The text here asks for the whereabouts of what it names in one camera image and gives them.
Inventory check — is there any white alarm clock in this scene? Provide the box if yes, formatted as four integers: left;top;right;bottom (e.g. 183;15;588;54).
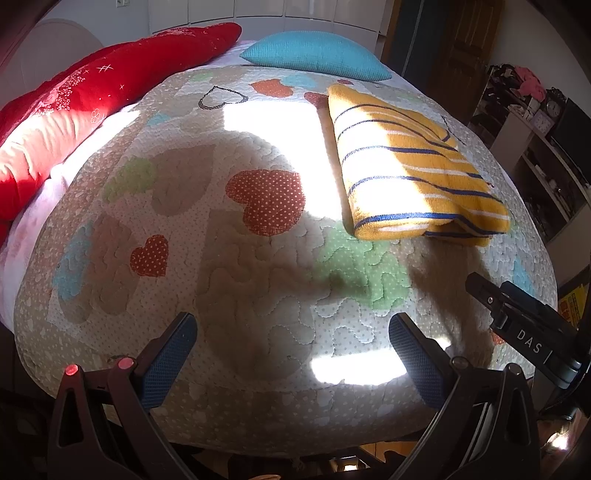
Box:
530;110;554;137

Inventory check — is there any red long pillow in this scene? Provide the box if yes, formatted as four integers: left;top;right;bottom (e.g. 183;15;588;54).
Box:
1;22;242;236

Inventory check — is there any heart patterned quilt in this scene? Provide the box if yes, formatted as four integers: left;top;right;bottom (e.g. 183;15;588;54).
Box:
14;66;557;457

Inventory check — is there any yellow striped knit sweater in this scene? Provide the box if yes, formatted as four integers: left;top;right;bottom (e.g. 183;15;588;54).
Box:
328;83;511;246

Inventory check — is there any teal knit cushion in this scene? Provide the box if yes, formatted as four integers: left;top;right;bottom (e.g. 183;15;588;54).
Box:
240;31;392;81

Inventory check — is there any cluttered shelf unit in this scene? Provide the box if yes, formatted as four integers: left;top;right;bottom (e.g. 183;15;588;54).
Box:
468;64;590;287

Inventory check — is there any white wardrobe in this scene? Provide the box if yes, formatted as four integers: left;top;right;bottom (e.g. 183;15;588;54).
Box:
147;0;394;51

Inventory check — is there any dark wooden door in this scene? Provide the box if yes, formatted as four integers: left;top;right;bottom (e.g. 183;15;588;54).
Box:
381;0;504;124

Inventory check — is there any white round headboard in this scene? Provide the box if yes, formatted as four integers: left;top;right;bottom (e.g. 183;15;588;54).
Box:
0;19;103;107

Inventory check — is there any pink cloth on shelf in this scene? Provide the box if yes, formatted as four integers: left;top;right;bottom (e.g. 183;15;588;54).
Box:
514;66;546;103

